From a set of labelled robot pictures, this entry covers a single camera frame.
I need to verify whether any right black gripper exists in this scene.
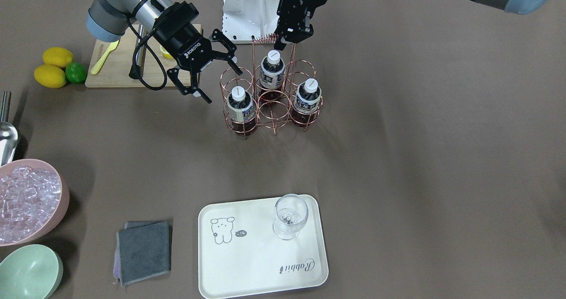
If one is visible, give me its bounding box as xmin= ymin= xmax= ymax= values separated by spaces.
xmin=153 ymin=1 xmax=243 ymax=104

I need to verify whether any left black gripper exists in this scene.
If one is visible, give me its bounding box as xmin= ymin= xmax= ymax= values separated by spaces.
xmin=274 ymin=0 xmax=328 ymax=51

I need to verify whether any copper wire bottle basket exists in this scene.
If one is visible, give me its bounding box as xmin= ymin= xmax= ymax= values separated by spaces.
xmin=219 ymin=34 xmax=324 ymax=138

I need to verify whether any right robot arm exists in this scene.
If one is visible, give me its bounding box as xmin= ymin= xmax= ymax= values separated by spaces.
xmin=86 ymin=0 xmax=243 ymax=103

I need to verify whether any tea bottle front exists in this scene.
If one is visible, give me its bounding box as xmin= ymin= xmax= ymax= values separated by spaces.
xmin=290 ymin=79 xmax=321 ymax=128
xmin=227 ymin=85 xmax=257 ymax=137

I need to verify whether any tea bottle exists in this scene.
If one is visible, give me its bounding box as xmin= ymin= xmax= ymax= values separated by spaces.
xmin=290 ymin=79 xmax=321 ymax=128
xmin=259 ymin=50 xmax=285 ymax=103
xmin=227 ymin=85 xmax=257 ymax=137

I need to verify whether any tea bottle back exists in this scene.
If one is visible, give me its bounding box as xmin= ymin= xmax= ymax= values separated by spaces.
xmin=259 ymin=50 xmax=285 ymax=103

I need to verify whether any half lemon slice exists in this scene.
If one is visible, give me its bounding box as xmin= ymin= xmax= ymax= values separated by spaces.
xmin=160 ymin=46 xmax=172 ymax=59

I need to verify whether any bamboo cutting board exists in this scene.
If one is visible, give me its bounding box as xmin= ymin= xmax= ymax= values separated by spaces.
xmin=85 ymin=29 xmax=191 ymax=88

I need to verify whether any steel muddler black tip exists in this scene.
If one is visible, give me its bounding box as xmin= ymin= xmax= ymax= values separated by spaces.
xmin=129 ymin=23 xmax=147 ymax=80

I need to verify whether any yellow plastic knife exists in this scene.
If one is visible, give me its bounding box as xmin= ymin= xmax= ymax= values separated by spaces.
xmin=90 ymin=40 xmax=120 ymax=75

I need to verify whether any green lime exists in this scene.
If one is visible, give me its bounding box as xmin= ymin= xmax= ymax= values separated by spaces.
xmin=65 ymin=62 xmax=88 ymax=84

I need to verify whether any yellow lemon upper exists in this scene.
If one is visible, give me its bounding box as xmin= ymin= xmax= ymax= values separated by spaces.
xmin=42 ymin=47 xmax=74 ymax=69

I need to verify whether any yellow lemon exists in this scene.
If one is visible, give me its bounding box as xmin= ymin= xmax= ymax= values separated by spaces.
xmin=34 ymin=65 xmax=67 ymax=88
xmin=42 ymin=47 xmax=74 ymax=69

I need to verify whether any yellow lemon lower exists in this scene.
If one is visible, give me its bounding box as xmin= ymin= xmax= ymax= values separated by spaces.
xmin=34 ymin=65 xmax=67 ymax=88

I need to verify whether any clear wine glass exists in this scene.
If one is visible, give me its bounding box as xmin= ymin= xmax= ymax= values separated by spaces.
xmin=272 ymin=194 xmax=310 ymax=240

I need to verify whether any grey folded cloth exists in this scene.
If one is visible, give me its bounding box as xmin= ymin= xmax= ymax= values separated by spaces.
xmin=113 ymin=221 xmax=172 ymax=287

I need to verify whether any steel ice scoop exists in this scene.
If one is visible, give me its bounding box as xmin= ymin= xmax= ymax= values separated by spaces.
xmin=0 ymin=91 xmax=19 ymax=166

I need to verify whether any cream rabbit tray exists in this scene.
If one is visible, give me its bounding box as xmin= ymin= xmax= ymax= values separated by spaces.
xmin=198 ymin=194 xmax=329 ymax=299

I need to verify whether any pink bowl of ice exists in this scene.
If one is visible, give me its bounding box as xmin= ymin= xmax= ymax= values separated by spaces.
xmin=1 ymin=159 xmax=69 ymax=246

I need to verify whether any green empty bowl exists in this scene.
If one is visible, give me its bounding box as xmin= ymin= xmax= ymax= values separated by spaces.
xmin=0 ymin=244 xmax=63 ymax=299

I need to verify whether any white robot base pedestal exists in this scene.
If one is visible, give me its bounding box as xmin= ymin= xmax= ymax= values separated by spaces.
xmin=222 ymin=0 xmax=280 ymax=44

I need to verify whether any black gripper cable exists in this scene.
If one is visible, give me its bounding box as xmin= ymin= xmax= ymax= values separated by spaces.
xmin=126 ymin=16 xmax=168 ymax=91

